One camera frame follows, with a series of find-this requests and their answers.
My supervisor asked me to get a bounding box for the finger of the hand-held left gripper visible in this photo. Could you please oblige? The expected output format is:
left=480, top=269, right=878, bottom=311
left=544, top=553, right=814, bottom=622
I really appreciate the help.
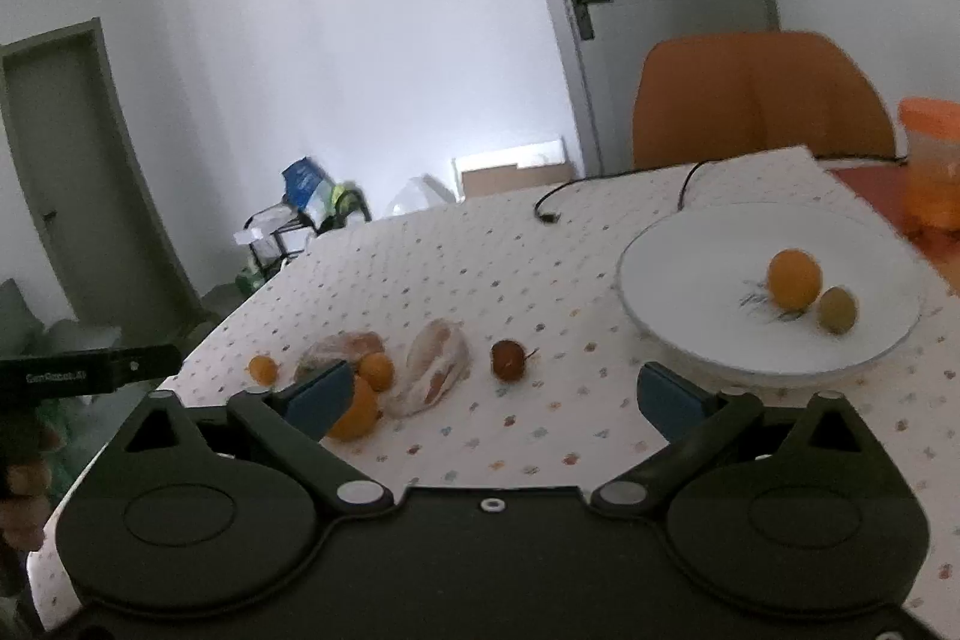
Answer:
left=112, top=344, right=183, bottom=390

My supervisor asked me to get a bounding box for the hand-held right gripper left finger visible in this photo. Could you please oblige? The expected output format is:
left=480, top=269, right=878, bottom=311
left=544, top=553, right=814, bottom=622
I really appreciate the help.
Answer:
left=112, top=361, right=395, bottom=521

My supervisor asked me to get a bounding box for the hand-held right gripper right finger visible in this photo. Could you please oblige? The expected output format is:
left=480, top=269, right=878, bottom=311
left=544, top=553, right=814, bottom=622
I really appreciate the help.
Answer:
left=591, top=364, right=863, bottom=521

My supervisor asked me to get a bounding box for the large orange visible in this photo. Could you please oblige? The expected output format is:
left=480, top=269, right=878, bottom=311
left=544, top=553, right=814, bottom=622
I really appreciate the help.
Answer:
left=324, top=376, right=382, bottom=442

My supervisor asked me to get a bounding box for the small pomelo piece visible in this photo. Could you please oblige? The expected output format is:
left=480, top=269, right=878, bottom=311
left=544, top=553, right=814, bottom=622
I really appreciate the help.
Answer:
left=295, top=331, right=387, bottom=386

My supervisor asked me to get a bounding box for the medium orange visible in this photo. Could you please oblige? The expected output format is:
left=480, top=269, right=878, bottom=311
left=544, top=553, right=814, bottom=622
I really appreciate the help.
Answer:
left=356, top=353, right=396, bottom=392

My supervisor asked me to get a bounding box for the white plate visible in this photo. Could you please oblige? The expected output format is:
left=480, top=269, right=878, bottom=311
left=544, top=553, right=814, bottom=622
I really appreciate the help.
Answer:
left=616, top=203, right=927, bottom=386

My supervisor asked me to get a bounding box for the large pomelo piece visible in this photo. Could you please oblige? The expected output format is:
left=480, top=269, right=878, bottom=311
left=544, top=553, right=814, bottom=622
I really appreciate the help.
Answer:
left=386, top=319, right=472, bottom=417

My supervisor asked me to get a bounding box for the dark red fruit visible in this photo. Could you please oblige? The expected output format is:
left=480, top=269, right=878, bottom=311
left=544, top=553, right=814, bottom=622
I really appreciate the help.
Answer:
left=491, top=341, right=541, bottom=381

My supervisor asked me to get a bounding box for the person's left hand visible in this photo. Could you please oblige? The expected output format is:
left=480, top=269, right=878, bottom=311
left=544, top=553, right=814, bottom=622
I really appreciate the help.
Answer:
left=0, top=419, right=59, bottom=552

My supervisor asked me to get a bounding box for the black metal rack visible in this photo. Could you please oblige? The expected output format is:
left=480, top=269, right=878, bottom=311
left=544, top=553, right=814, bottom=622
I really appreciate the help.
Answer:
left=232, top=201, right=373, bottom=283

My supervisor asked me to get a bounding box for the green kiwi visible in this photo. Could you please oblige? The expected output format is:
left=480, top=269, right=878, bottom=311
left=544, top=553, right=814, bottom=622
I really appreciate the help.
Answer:
left=816, top=286, right=858, bottom=335

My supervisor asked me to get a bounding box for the green framed door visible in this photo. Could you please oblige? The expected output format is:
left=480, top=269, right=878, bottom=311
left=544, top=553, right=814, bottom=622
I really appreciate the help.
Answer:
left=0, top=19, right=205, bottom=330

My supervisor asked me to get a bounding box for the white dotted tablecloth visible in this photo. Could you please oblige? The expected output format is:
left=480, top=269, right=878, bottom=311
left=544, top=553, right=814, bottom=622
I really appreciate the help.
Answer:
left=26, top=145, right=960, bottom=620

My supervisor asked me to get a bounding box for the blue bag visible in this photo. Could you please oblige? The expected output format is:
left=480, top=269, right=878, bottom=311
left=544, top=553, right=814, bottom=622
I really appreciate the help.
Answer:
left=283, top=158, right=332, bottom=211

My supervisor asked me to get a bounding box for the clear plastic bag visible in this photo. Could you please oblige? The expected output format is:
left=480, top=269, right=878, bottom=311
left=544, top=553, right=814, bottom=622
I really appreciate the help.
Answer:
left=385, top=175, right=458, bottom=218

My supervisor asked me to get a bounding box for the cardboard box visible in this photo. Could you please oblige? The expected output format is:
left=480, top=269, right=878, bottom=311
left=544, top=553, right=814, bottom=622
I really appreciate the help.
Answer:
left=452, top=139, right=575, bottom=205

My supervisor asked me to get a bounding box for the orange printed table mat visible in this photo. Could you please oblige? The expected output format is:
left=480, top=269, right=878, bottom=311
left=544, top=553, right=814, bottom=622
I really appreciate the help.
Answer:
left=831, top=162, right=960, bottom=296

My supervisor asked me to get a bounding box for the orange chair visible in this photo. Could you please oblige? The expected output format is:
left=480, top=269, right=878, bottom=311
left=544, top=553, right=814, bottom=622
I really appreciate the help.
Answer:
left=632, top=31, right=897, bottom=170

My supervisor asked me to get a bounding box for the orange lid plastic jar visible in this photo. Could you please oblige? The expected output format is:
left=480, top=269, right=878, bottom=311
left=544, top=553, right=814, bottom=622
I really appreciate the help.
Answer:
left=898, top=98, right=960, bottom=230

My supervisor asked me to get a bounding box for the black cable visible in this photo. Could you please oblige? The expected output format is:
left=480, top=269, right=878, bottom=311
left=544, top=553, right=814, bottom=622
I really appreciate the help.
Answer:
left=534, top=156, right=908, bottom=226

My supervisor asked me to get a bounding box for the dark door handle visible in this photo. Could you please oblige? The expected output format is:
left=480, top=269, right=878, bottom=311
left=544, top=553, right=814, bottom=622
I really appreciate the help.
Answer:
left=568, top=0, right=613, bottom=41

